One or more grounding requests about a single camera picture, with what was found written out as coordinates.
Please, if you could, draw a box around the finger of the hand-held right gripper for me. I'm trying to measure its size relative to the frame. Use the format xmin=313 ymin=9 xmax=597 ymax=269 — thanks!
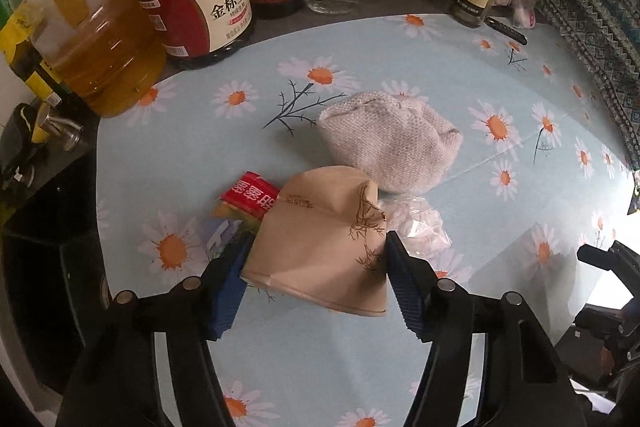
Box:
xmin=576 ymin=241 xmax=640 ymax=269

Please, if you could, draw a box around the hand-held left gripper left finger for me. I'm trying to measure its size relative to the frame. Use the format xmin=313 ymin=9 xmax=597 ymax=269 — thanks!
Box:
xmin=55 ymin=234 xmax=253 ymax=427

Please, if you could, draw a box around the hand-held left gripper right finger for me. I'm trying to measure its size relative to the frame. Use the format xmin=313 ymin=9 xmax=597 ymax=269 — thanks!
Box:
xmin=384 ymin=231 xmax=588 ymax=427

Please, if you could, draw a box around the yellow blue wrapper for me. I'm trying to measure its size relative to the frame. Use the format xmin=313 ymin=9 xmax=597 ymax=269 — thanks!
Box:
xmin=202 ymin=202 xmax=258 ymax=265

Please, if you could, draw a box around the clear plastic wrapper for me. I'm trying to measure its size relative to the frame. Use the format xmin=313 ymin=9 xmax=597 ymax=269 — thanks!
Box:
xmin=382 ymin=197 xmax=446 ymax=258

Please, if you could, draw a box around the crushed beige paper cup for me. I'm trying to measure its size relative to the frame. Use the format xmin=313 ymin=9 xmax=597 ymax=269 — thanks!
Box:
xmin=240 ymin=165 xmax=390 ymax=319

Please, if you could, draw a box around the red sachet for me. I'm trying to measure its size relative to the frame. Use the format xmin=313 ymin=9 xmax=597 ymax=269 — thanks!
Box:
xmin=218 ymin=170 xmax=281 ymax=222

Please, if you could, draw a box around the white woven cloth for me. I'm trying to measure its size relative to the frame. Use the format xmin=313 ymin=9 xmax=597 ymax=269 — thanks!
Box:
xmin=316 ymin=90 xmax=465 ymax=195

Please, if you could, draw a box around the blue daisy tablecloth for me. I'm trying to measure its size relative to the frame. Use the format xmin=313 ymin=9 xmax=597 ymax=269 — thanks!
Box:
xmin=95 ymin=9 xmax=640 ymax=427

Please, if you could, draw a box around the black sink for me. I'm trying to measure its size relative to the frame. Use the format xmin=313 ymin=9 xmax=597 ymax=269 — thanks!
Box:
xmin=0 ymin=152 xmax=108 ymax=408

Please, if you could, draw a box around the blue patterned curtain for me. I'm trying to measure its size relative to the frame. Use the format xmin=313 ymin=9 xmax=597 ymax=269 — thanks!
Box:
xmin=535 ymin=0 xmax=640 ymax=172

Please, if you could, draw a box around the metal sink knob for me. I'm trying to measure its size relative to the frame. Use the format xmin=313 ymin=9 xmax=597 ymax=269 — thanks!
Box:
xmin=34 ymin=101 xmax=83 ymax=152

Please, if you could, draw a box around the black slim tool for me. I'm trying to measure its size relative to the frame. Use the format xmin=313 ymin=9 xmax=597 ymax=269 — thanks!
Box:
xmin=484 ymin=16 xmax=529 ymax=46

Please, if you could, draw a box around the small white packet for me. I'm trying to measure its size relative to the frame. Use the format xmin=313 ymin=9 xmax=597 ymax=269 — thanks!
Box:
xmin=512 ymin=0 xmax=540 ymax=30

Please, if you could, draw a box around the cooking oil jug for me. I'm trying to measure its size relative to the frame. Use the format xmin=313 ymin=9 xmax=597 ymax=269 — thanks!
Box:
xmin=27 ymin=0 xmax=168 ymax=118

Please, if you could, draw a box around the green cap sauce bottle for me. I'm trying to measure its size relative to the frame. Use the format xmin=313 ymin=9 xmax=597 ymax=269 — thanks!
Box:
xmin=0 ymin=0 xmax=63 ymax=108

